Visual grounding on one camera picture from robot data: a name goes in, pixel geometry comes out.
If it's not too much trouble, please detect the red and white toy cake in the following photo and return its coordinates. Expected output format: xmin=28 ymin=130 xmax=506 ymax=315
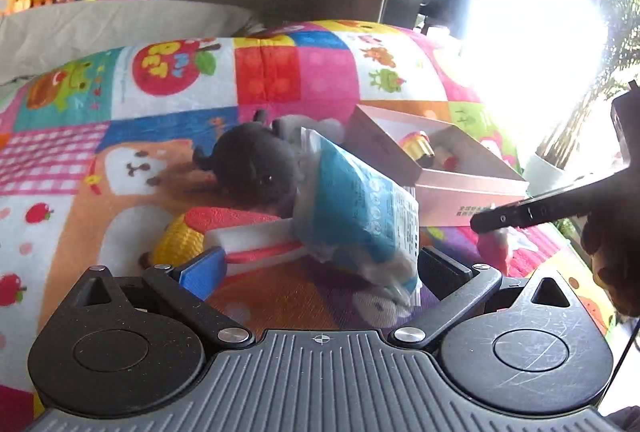
xmin=185 ymin=206 xmax=312 ymax=269

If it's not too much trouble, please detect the colourful printed play mat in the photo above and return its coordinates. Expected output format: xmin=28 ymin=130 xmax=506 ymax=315
xmin=0 ymin=19 xmax=621 ymax=418

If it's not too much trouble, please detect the palm plant in white pot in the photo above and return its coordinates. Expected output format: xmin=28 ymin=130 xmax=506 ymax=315
xmin=522 ymin=0 xmax=640 ymax=193

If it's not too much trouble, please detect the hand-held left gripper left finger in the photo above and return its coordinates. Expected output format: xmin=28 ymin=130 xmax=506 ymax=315
xmin=70 ymin=248 xmax=256 ymax=353

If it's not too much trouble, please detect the person's right hand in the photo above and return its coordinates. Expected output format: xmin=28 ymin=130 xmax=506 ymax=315
xmin=580 ymin=201 xmax=640 ymax=319

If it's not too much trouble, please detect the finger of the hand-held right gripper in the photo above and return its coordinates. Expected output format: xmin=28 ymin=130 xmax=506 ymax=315
xmin=470 ymin=168 xmax=622 ymax=235

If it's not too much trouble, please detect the black plush toy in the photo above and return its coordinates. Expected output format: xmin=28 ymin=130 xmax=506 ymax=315
xmin=192 ymin=109 xmax=302 ymax=219

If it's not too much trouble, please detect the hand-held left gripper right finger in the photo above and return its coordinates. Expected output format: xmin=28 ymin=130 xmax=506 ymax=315
xmin=391 ymin=246 xmax=576 ymax=354

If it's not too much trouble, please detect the blue and white packet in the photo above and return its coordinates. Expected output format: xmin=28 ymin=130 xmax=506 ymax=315
xmin=292 ymin=127 xmax=422 ymax=309

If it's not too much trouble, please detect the yellow toy corn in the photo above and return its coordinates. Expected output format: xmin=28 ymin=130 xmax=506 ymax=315
xmin=152 ymin=214 xmax=207 ymax=269

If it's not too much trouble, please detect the black cable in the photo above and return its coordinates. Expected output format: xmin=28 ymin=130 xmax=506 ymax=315
xmin=602 ymin=316 xmax=640 ymax=413

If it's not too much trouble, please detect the pink cardboard box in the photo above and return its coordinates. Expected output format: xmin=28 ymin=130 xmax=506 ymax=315
xmin=344 ymin=104 xmax=531 ymax=229

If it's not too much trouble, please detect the grey-brown plush toy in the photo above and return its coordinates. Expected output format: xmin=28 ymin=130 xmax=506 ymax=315
xmin=272 ymin=114 xmax=347 ymax=149

